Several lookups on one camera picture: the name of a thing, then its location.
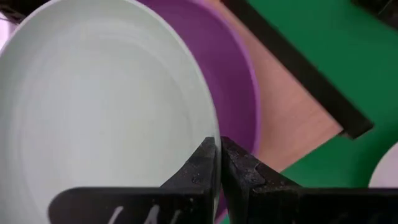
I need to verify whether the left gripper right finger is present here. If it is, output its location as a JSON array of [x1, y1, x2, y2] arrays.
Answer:
[[220, 136, 398, 224]]

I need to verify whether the pale mint plate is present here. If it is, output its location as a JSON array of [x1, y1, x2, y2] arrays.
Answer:
[[0, 0, 222, 224]]

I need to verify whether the purple plate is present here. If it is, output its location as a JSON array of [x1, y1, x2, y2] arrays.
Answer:
[[136, 0, 261, 223]]

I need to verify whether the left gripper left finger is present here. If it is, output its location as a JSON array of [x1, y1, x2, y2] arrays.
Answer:
[[46, 136, 218, 224]]

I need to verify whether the beige plate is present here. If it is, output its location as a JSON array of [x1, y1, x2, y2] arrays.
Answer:
[[368, 142, 398, 189]]

